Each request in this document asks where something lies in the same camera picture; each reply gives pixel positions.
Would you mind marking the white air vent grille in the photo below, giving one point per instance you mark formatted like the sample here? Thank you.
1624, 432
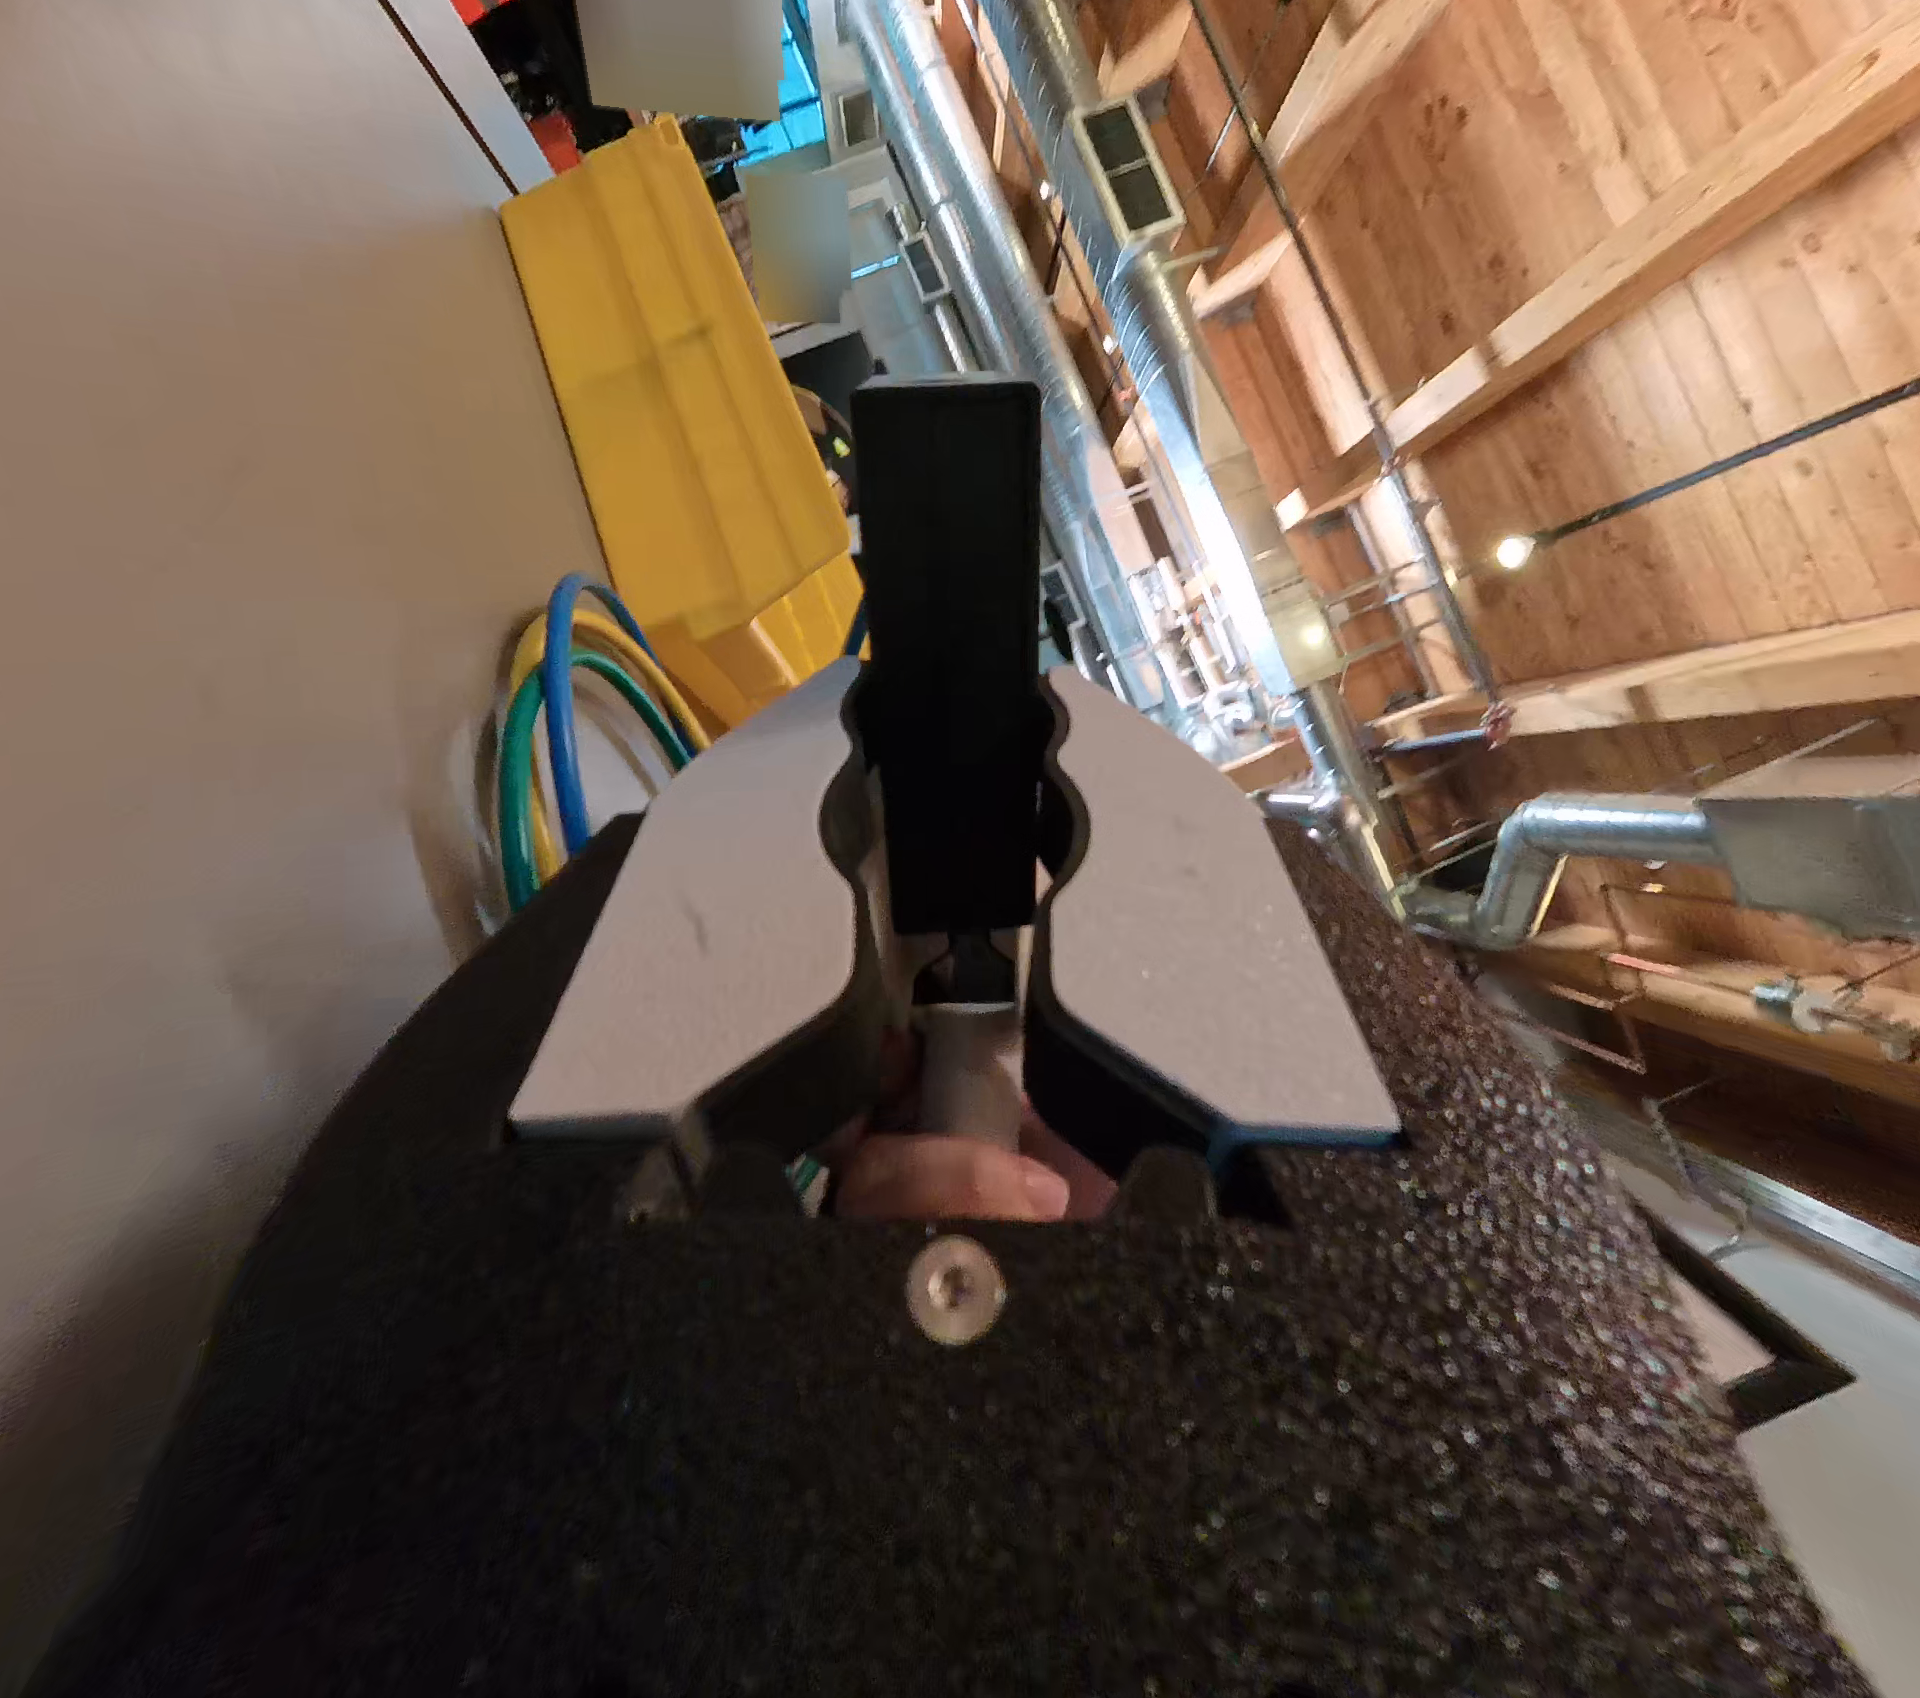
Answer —
1124, 169

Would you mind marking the large silver ventilation duct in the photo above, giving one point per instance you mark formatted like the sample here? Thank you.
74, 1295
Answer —
991, 2

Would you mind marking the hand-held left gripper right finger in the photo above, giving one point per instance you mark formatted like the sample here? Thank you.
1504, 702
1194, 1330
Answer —
1200, 932

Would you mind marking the silver elbow duct with box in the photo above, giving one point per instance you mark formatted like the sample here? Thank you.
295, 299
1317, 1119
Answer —
1590, 828

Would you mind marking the person's right hand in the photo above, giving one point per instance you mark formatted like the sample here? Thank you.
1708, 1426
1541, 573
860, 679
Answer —
961, 1181

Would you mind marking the black network switch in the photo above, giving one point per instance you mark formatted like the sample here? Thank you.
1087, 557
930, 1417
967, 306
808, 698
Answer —
945, 649

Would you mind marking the spotlight on black rail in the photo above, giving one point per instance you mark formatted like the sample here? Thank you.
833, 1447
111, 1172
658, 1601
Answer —
1512, 553

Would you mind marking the metal pipe fitting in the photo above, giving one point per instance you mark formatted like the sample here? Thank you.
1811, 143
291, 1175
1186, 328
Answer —
1800, 1010

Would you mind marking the slim silver ventilation duct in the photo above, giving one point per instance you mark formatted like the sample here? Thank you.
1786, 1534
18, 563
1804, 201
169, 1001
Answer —
930, 122

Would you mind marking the orange equipment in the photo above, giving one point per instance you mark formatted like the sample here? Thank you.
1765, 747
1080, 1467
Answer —
472, 2

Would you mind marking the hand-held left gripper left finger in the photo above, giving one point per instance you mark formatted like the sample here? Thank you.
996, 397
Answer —
705, 932

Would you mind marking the black bordered marker sheet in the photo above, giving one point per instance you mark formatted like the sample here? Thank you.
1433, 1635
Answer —
1800, 1390

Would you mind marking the yellow plastic bin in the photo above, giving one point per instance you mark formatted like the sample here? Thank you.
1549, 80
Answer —
645, 379

